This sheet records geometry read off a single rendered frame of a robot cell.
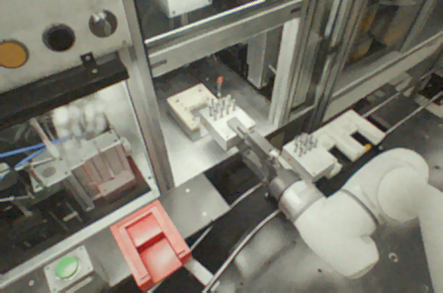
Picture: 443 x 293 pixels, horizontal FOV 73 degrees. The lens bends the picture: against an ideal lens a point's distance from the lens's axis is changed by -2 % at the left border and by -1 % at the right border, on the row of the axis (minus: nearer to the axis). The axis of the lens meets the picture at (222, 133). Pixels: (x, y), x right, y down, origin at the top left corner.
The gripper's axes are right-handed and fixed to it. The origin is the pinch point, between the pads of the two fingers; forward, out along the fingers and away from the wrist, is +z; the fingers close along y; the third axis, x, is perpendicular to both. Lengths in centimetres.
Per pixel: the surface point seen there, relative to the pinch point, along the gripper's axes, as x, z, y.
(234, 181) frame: -9, 10, -48
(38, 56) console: 33.3, 2.8, 36.6
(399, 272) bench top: -26, -50, -34
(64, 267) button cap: 47.2, -7.8, 0.3
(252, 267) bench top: 9.1, -22.9, -35.0
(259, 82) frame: -24.8, 19.4, -9.1
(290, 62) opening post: -18.7, 3.4, 12.5
